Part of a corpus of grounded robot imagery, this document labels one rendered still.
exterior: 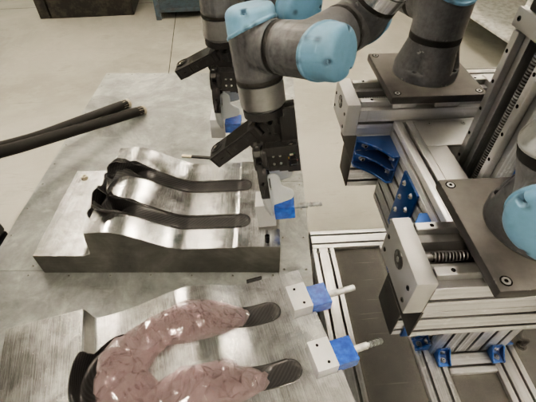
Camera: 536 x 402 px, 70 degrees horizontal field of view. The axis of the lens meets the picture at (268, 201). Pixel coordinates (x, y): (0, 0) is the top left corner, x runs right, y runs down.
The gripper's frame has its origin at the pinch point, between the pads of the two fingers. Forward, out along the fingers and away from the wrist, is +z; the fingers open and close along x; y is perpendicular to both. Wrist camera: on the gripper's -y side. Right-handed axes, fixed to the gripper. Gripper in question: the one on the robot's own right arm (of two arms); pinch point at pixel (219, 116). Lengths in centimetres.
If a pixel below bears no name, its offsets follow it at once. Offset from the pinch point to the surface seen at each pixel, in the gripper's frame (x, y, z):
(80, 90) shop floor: 181, -131, 95
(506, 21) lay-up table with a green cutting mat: 246, 211, 70
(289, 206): -30.5, 16.3, 0.4
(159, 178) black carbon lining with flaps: -18.0, -12.4, 4.3
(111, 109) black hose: 22.0, -37.1, 11.7
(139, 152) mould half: -12.1, -17.6, 1.7
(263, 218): -31.7, 11.1, 2.8
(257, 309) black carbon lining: -47.5, 10.0, 10.0
